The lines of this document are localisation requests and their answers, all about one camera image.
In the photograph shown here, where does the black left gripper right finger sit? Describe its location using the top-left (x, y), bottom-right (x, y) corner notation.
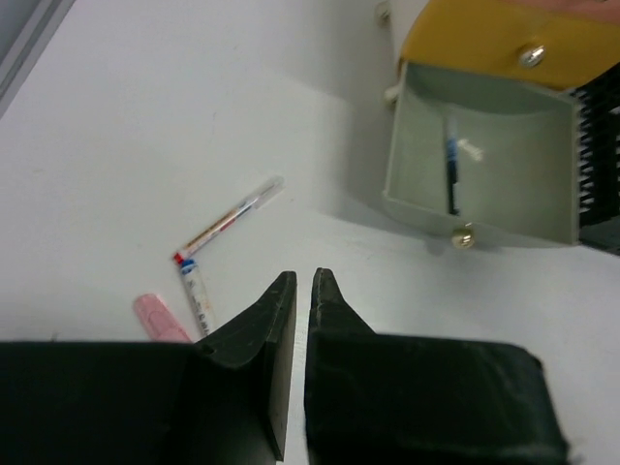
top-left (304, 268), bottom-right (570, 464)

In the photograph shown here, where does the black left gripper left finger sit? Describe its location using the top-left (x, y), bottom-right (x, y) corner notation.
top-left (1, 271), bottom-right (297, 464)

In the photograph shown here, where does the blue gel pen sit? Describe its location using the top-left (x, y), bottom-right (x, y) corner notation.
top-left (444, 114), bottom-right (460, 216)

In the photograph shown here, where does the grey bottom drawer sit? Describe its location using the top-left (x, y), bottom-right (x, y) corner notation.
top-left (383, 64), bottom-right (579, 249)

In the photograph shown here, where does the cream round drawer cabinet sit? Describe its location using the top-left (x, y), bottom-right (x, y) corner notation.
top-left (375, 0), bottom-right (620, 112)

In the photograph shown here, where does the black mesh file organizer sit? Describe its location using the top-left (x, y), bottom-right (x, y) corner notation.
top-left (572, 65), bottom-right (619, 256)

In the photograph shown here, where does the yellow drawer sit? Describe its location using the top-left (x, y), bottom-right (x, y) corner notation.
top-left (399, 0), bottom-right (620, 93)

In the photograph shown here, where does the pink top drawer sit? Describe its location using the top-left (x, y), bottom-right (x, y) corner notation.
top-left (533, 0), bottom-right (619, 24)

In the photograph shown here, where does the white blue marker pen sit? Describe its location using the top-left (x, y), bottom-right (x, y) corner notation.
top-left (180, 260), bottom-right (216, 336)

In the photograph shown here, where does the pink eraser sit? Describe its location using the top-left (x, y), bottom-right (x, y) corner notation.
top-left (133, 294), bottom-right (192, 343)

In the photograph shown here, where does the clear red pen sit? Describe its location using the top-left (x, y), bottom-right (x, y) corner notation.
top-left (172, 176), bottom-right (284, 264)

